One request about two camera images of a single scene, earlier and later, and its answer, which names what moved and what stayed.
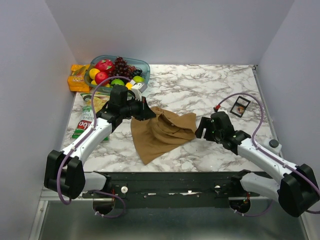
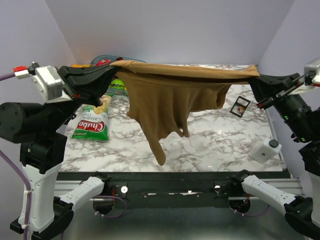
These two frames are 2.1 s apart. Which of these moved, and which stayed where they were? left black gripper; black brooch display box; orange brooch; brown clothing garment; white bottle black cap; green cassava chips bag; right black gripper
Moved: brown clothing garment; right black gripper; left black gripper
Stayed: green cassava chips bag; orange brooch; black brooch display box; white bottle black cap
